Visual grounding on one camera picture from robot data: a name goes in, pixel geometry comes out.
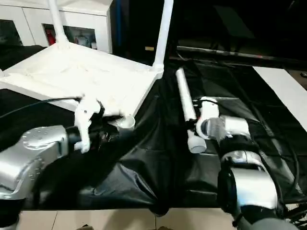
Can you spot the white plastic table leg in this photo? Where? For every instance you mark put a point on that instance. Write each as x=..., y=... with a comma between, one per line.
x=57, y=24
x=185, y=95
x=163, y=31

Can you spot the black work mat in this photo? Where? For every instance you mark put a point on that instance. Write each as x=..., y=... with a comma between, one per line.
x=156, y=155

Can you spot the dark metal rod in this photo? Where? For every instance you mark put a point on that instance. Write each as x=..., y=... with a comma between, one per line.
x=239, y=53

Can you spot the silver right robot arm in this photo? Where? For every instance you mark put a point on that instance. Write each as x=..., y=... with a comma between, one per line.
x=244, y=172

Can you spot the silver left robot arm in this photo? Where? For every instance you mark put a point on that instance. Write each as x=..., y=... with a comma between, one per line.
x=31, y=153

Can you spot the black case with gold label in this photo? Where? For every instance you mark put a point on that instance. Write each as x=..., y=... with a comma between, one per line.
x=139, y=28

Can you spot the grey left robot foot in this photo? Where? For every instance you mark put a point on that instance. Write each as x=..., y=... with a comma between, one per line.
x=85, y=227

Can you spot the white glass-door cabinet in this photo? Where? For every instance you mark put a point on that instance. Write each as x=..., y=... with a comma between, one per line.
x=84, y=16

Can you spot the white plastic table top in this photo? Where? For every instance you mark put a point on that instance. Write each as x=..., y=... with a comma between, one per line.
x=72, y=72

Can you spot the white flat board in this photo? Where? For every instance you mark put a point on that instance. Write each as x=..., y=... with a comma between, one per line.
x=283, y=91

